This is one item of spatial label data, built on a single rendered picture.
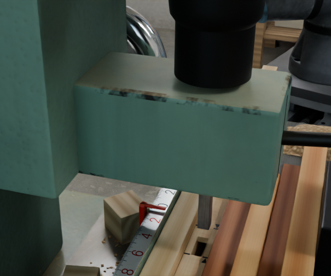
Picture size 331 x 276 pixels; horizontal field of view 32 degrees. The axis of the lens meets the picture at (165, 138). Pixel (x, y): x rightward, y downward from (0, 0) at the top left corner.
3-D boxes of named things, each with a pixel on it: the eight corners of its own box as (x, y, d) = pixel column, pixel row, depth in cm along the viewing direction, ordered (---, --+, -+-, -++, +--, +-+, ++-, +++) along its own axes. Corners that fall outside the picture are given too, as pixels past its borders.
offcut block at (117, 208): (150, 235, 67) (150, 207, 65) (121, 245, 65) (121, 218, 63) (132, 215, 70) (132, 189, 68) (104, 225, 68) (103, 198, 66)
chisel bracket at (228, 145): (268, 228, 38) (282, 112, 34) (74, 191, 41) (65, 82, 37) (281, 172, 44) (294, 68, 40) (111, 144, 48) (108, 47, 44)
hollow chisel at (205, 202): (208, 230, 43) (212, 174, 41) (197, 228, 43) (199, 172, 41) (211, 223, 44) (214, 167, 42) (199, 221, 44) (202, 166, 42)
